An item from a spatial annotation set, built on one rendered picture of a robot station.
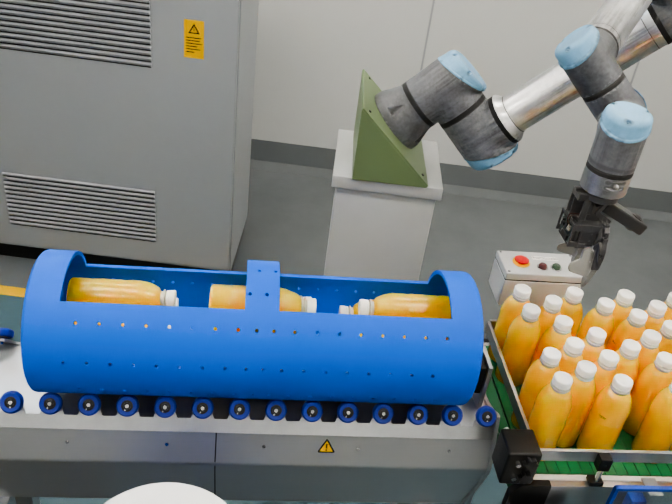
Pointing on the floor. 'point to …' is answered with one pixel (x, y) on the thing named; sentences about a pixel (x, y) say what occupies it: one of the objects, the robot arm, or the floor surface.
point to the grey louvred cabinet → (127, 129)
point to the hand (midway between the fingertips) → (581, 272)
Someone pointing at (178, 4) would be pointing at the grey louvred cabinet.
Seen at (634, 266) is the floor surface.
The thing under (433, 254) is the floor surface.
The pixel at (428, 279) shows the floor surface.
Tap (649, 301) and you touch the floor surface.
